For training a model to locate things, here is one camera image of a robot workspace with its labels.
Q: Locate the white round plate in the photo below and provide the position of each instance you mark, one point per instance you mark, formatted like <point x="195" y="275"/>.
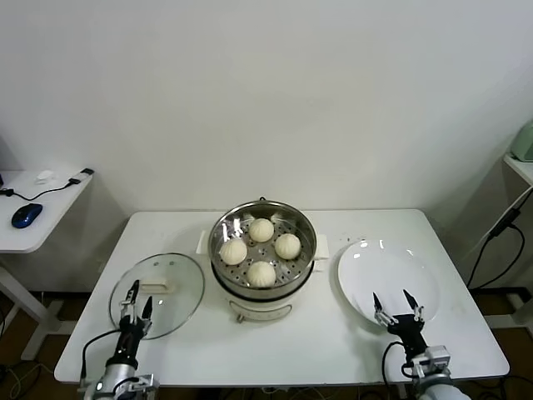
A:
<point x="387" y="271"/>

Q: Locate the tiny dark crumbs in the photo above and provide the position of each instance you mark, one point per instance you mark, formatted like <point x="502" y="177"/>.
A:
<point x="354" y="238"/>

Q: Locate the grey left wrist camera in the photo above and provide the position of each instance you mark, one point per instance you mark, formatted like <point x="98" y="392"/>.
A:
<point x="141" y="381"/>

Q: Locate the pale left robot arm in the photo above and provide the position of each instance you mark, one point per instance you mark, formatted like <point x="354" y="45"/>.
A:
<point x="116" y="375"/>

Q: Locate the white steamed baozi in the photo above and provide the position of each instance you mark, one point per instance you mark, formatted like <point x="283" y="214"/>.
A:
<point x="261" y="274"/>
<point x="261" y="230"/>
<point x="287" y="246"/>
<point x="233" y="252"/>

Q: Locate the white electric cooker base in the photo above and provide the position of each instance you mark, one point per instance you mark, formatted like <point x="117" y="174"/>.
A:
<point x="258" y="310"/>

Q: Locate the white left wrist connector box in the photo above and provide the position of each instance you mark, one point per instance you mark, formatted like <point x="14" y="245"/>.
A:
<point x="83" y="384"/>

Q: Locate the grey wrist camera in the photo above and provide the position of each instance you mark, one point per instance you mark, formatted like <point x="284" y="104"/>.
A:
<point x="141" y="381"/>
<point x="435" y="358"/>

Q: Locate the small white crumpled object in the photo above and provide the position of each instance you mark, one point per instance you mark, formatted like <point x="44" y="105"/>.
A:
<point x="46" y="176"/>

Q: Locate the white side desk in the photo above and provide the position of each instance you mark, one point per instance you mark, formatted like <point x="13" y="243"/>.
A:
<point x="41" y="237"/>

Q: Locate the perforated steel steamer basket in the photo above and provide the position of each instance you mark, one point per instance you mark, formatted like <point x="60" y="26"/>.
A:
<point x="227" y="227"/>

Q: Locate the blue computer mouse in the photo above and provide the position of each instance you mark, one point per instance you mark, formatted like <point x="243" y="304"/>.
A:
<point x="27" y="215"/>

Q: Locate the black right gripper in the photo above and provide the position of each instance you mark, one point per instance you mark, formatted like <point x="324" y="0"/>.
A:
<point x="410" y="331"/>

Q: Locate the round glass pot lid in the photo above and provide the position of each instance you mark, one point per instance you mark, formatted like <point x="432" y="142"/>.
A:
<point x="179" y="275"/>

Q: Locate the pale green appliance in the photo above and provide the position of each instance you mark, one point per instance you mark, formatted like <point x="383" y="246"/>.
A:
<point x="524" y="143"/>

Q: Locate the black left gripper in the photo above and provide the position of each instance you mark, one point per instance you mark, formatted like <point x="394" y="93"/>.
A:
<point x="130" y="337"/>

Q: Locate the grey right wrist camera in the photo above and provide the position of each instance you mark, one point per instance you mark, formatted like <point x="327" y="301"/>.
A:
<point x="435" y="358"/>

